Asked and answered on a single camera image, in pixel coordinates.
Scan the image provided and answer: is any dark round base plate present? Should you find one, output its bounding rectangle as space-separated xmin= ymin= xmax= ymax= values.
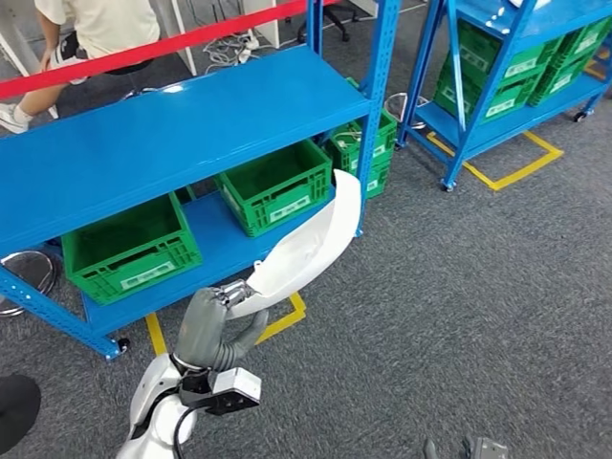
xmin=0 ymin=373 xmax=42 ymax=457

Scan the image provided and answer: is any yellow floor tape square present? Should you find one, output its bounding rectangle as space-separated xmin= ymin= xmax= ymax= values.
xmin=144 ymin=291 xmax=307 ymax=358

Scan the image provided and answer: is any yellow floor tape strip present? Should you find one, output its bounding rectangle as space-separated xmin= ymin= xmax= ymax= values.
xmin=583 ymin=47 xmax=612 ymax=81

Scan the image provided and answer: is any black office chair base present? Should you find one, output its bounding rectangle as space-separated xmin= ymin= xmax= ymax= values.
xmin=295 ymin=0 xmax=354 ymax=44

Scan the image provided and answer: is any blue metal shelf rack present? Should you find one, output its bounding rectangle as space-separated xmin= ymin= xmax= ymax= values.
xmin=395 ymin=0 xmax=612 ymax=193
xmin=0 ymin=0 xmax=401 ymax=362

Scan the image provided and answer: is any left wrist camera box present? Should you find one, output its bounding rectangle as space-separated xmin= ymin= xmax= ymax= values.
xmin=179 ymin=367 xmax=263 ymax=418

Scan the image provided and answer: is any white cable bundle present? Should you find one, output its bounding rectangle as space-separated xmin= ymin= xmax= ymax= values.
xmin=203 ymin=34 xmax=261 ymax=70

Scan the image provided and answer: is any chrome stanchion base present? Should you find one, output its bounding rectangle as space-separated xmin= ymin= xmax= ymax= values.
xmin=383 ymin=91 xmax=432 ymax=132

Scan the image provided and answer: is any white curved plastic part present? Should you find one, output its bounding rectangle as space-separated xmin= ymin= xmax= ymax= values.
xmin=228 ymin=168 xmax=363 ymax=320

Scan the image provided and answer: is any green plastic crate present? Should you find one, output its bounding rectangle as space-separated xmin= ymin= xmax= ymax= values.
xmin=456 ymin=17 xmax=565 ymax=80
xmin=60 ymin=191 xmax=204 ymax=307
xmin=324 ymin=110 xmax=398 ymax=175
xmin=549 ymin=17 xmax=612 ymax=71
xmin=432 ymin=59 xmax=537 ymax=124
xmin=364 ymin=161 xmax=394 ymax=201
xmin=214 ymin=139 xmax=334 ymax=239
xmin=527 ymin=55 xmax=601 ymax=108

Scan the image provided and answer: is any black swivel stool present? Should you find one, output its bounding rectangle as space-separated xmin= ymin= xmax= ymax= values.
xmin=106 ymin=57 xmax=161 ymax=101

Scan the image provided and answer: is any red barrier belt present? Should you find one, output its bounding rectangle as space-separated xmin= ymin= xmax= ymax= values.
xmin=0 ymin=0 xmax=308 ymax=101

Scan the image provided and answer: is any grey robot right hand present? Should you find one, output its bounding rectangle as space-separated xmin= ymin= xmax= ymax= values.
xmin=422 ymin=435 xmax=479 ymax=459

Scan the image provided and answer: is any white power strip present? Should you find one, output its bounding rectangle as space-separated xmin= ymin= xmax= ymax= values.
xmin=236 ymin=36 xmax=261 ymax=65

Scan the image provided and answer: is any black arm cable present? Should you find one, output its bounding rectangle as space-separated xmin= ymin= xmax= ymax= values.
xmin=172 ymin=404 xmax=198 ymax=459

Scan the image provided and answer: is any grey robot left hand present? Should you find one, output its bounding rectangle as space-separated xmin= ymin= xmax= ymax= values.
xmin=174 ymin=279 xmax=270 ymax=374

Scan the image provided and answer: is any person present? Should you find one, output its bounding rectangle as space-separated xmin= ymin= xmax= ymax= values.
xmin=0 ymin=0 xmax=161 ymax=136

